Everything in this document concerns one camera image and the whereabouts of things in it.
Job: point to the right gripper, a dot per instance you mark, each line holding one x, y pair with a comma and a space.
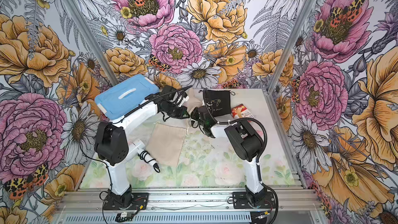
194, 114

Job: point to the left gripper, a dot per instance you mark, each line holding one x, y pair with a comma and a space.
183, 110

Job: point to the beige cloth bag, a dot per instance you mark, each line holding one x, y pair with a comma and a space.
192, 101
165, 144

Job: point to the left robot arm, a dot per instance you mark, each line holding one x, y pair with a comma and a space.
113, 149

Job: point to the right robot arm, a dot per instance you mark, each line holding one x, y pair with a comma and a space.
248, 138

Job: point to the black hair dryer pouch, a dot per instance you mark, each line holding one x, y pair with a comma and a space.
218, 101

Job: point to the white hair dryer left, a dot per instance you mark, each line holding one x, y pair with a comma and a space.
137, 149

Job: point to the red white bandage box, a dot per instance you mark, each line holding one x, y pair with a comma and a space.
241, 111

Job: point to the blue lidded storage box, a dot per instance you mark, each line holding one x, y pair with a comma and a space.
125, 96

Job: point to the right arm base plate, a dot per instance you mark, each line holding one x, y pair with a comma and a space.
247, 200

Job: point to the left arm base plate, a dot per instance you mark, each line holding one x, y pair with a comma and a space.
128, 201

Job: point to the aluminium front rail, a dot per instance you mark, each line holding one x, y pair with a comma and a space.
191, 206

